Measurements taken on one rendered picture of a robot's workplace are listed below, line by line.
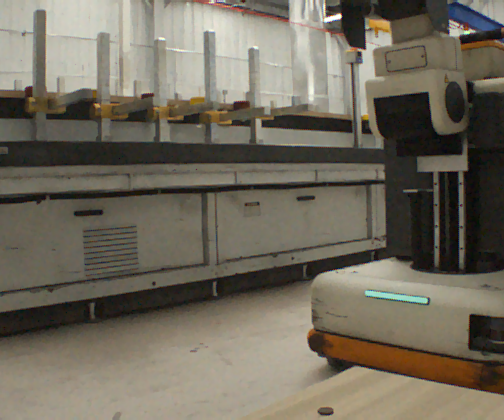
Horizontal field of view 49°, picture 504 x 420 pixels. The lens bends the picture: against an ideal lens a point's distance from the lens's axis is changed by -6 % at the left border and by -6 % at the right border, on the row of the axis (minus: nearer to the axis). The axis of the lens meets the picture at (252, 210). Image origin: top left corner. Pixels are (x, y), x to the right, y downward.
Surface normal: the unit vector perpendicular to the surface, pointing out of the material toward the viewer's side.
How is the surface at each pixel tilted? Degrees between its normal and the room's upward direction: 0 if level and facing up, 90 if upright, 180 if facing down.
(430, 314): 90
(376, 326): 90
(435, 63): 98
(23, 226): 92
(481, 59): 92
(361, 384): 0
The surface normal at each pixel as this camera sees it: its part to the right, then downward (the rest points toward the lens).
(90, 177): 0.68, 0.02
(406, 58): -0.72, 0.20
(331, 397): -0.03, -1.00
